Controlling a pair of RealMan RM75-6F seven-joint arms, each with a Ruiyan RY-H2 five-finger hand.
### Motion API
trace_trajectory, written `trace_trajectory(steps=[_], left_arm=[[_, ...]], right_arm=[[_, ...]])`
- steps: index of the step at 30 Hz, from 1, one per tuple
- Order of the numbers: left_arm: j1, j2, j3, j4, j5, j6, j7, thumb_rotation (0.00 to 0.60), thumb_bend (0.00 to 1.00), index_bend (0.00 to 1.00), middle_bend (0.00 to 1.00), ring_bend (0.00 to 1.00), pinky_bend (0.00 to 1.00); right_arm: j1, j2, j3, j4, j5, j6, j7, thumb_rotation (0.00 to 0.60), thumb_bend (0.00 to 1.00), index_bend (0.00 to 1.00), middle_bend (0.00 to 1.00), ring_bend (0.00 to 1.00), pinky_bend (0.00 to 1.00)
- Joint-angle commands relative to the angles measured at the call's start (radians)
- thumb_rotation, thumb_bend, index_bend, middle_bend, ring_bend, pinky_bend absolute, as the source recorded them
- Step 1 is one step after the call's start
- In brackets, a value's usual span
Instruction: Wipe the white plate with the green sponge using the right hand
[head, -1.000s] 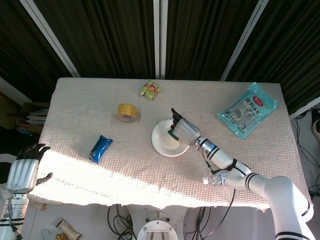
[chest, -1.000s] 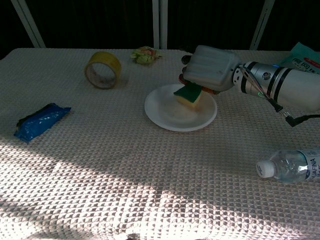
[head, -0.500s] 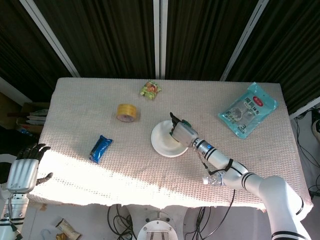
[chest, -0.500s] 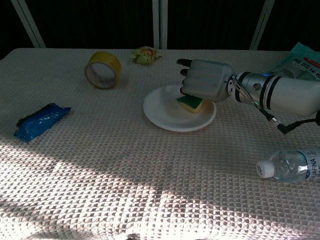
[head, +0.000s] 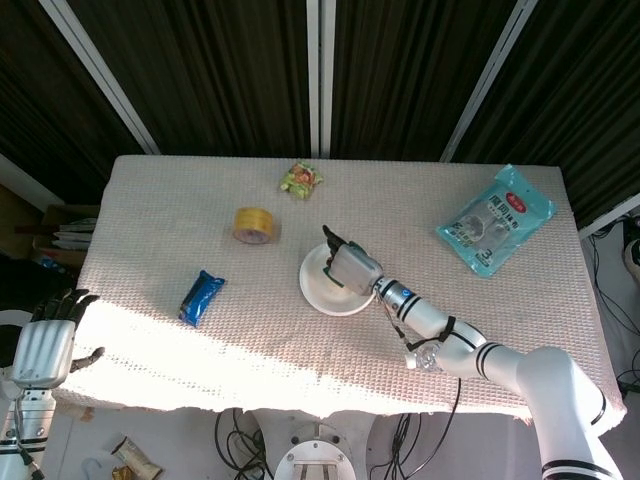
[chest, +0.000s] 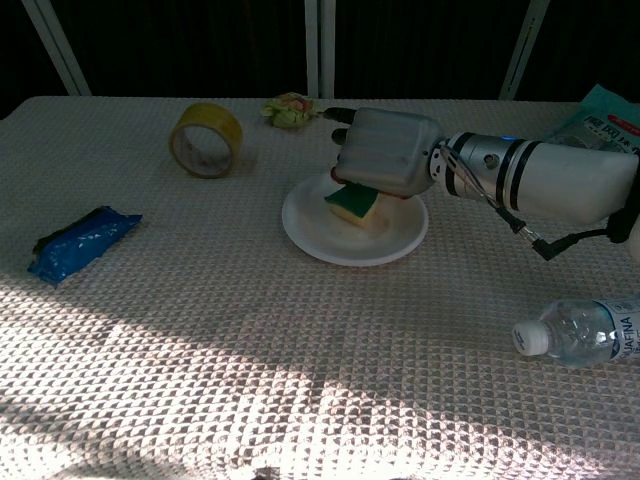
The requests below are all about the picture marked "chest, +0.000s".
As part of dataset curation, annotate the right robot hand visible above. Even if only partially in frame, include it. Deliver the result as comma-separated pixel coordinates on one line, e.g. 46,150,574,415
319,106,446,199

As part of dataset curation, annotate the green yellow sponge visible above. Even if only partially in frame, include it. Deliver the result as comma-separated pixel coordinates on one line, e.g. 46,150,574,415
323,182,391,232

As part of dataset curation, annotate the white paper plate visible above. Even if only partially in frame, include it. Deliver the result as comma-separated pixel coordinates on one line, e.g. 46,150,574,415
280,173,430,267

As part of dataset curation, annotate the green crumpled snack wrapper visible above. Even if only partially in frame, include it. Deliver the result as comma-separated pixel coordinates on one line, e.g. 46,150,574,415
259,92,322,130

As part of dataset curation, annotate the yellow packing tape roll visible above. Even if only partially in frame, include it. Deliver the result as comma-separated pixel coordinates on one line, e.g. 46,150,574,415
168,102,245,180

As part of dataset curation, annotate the black pleated curtain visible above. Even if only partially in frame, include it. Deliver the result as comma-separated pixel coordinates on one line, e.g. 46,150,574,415
0,0,640,121

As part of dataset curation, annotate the teal cleaning cloth package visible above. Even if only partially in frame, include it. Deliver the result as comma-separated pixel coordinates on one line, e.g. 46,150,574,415
544,83,640,151

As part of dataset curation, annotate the beige woven tablecloth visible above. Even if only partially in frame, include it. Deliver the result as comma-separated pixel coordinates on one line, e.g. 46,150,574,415
0,95,640,480

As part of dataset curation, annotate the clear water bottle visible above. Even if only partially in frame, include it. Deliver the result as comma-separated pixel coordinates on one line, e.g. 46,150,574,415
511,295,640,369

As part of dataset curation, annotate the blue snack package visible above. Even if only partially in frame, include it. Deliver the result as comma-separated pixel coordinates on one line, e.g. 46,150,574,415
27,205,144,289

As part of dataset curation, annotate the white upright frame post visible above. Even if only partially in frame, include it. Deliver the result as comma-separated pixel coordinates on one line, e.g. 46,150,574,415
303,0,336,99

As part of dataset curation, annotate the white slanted frame post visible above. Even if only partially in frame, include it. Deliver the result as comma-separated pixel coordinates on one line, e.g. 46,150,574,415
498,0,551,100
20,0,92,97

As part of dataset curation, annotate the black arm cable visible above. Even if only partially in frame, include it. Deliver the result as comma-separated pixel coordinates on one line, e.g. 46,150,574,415
492,203,640,262

